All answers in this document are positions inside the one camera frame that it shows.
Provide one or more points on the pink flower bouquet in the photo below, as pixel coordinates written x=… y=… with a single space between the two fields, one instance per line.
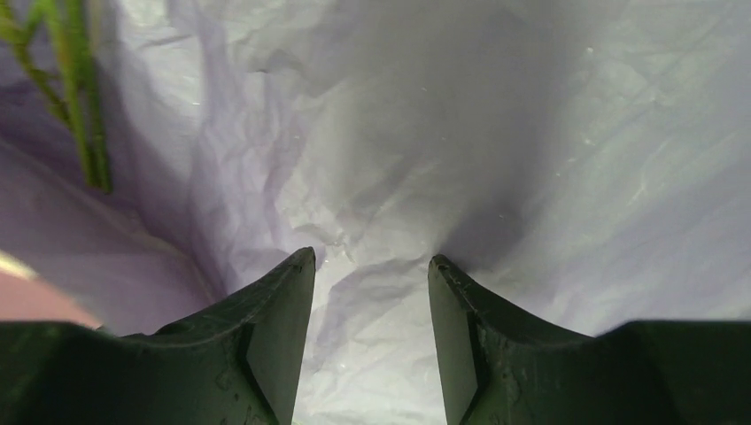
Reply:
x=72 y=94

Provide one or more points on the purple wrapping paper sheet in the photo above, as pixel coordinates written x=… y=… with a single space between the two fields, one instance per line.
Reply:
x=588 y=161

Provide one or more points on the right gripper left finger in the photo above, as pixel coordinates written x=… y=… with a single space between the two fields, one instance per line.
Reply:
x=235 y=362

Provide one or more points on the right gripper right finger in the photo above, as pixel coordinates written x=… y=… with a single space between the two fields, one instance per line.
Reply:
x=499 y=364

